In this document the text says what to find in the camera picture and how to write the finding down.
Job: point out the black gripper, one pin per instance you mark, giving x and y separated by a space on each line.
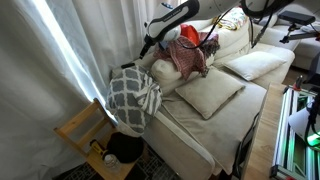
150 40

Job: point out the white and grey patterned blanket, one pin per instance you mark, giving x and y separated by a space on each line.
133 96

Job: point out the floral yellow blanket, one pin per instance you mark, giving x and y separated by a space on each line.
235 20

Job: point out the beige fabric sofa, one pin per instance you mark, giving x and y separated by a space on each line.
216 133

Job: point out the black remote control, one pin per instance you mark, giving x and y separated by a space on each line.
127 65

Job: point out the white curtain panel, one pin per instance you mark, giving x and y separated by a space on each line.
26 83
110 30

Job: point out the red white patterned cloth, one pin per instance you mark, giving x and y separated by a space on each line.
188 58

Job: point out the red woven hat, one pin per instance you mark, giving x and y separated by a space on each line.
190 33

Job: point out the dark fringed scarf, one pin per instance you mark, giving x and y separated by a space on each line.
210 46

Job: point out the large beige cushion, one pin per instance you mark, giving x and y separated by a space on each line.
210 91

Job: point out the small wooden side table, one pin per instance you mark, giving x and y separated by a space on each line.
80 118

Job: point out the black round hat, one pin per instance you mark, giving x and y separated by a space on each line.
125 146

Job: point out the yellow black hand tool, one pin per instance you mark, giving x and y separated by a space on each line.
96 146

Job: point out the small beige cushion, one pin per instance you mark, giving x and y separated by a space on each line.
253 65

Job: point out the clear glass jar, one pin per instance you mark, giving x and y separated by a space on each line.
111 161

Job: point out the red black clamp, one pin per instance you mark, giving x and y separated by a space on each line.
298 83

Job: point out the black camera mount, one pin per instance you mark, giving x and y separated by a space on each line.
296 17

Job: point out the aluminium frame rig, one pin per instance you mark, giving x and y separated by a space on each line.
290 156

